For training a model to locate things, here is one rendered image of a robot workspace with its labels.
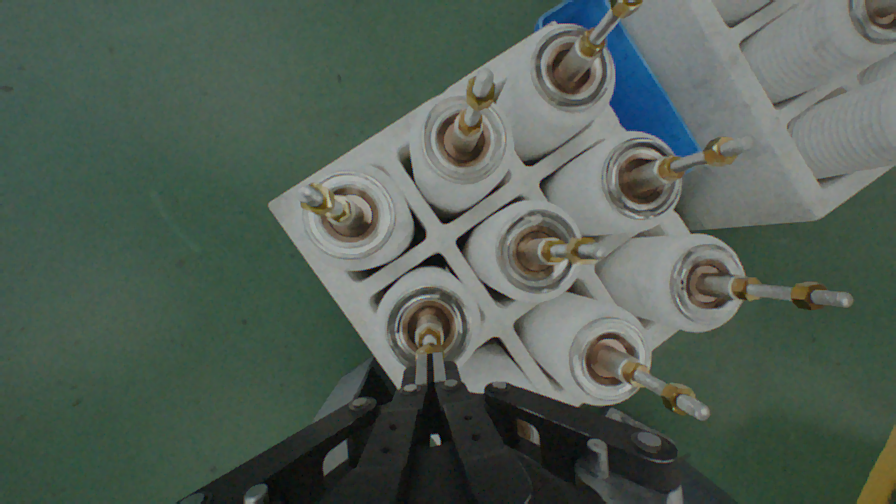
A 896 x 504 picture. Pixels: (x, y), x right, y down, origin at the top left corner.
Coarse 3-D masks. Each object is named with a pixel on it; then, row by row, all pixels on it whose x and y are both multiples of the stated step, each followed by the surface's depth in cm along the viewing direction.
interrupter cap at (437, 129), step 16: (464, 96) 24; (432, 112) 24; (448, 112) 24; (496, 112) 25; (432, 128) 24; (448, 128) 25; (496, 128) 25; (432, 144) 24; (448, 144) 25; (480, 144) 25; (496, 144) 25; (432, 160) 24; (448, 160) 24; (464, 160) 25; (480, 160) 25; (496, 160) 25; (448, 176) 24; (464, 176) 24; (480, 176) 24
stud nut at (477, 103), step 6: (474, 78) 17; (468, 84) 17; (492, 84) 17; (468, 90) 17; (492, 90) 17; (468, 96) 17; (474, 96) 17; (486, 96) 17; (492, 96) 17; (468, 102) 17; (474, 102) 17; (480, 102) 17; (486, 102) 17; (492, 102) 17; (474, 108) 18; (480, 108) 17
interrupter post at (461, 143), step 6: (456, 120) 22; (456, 126) 22; (456, 132) 22; (480, 132) 22; (456, 138) 23; (462, 138) 22; (468, 138) 22; (474, 138) 22; (456, 144) 24; (462, 144) 23; (468, 144) 23; (474, 144) 23; (456, 150) 25; (462, 150) 24; (468, 150) 24
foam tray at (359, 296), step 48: (384, 144) 31; (576, 144) 33; (288, 192) 30; (528, 192) 32; (432, 240) 32; (624, 240) 33; (336, 288) 31; (384, 288) 42; (480, 288) 32; (576, 288) 36; (480, 336) 32
